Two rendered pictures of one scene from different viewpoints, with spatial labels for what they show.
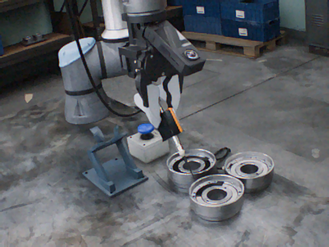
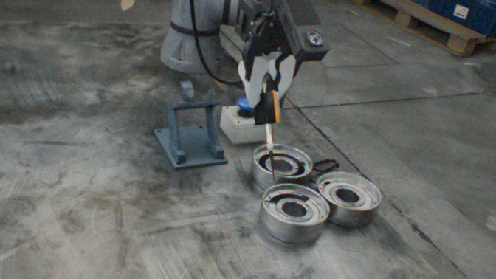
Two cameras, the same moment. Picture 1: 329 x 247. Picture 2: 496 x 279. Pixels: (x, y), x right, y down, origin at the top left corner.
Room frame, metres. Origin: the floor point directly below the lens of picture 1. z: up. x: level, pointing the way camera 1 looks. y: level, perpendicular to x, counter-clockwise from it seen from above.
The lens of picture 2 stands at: (-0.11, -0.06, 1.36)
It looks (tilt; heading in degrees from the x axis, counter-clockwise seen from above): 30 degrees down; 4
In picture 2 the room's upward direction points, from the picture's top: 10 degrees clockwise
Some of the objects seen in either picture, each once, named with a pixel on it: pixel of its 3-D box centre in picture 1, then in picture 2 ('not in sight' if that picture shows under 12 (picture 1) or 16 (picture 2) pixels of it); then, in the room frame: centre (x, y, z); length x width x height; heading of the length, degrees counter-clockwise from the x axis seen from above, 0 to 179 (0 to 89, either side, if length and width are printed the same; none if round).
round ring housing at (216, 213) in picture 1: (216, 197); (293, 213); (0.62, -0.10, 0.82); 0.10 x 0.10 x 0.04
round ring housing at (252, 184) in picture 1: (248, 172); (346, 199); (0.69, -0.18, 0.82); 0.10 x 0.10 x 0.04
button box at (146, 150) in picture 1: (146, 143); (243, 122); (0.87, 0.03, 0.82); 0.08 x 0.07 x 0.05; 33
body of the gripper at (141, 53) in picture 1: (146, 44); (273, 6); (0.70, 0.00, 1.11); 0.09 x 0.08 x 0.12; 34
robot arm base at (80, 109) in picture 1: (85, 99); (193, 41); (1.16, 0.20, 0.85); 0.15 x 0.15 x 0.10
